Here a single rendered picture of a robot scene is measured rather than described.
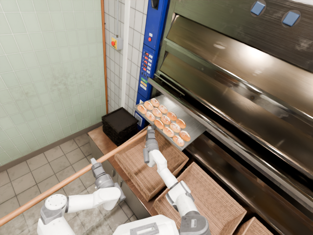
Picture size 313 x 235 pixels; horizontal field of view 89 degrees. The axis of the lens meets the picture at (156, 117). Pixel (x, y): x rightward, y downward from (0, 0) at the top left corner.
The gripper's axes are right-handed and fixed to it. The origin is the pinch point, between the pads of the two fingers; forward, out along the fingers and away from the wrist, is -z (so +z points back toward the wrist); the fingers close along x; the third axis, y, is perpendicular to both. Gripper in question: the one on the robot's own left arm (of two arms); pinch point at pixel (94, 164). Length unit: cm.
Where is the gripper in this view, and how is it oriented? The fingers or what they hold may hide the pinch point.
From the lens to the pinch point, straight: 106.5
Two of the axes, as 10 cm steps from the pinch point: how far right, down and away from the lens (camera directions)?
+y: 7.9, -3.2, 5.3
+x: -1.7, 7.0, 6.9
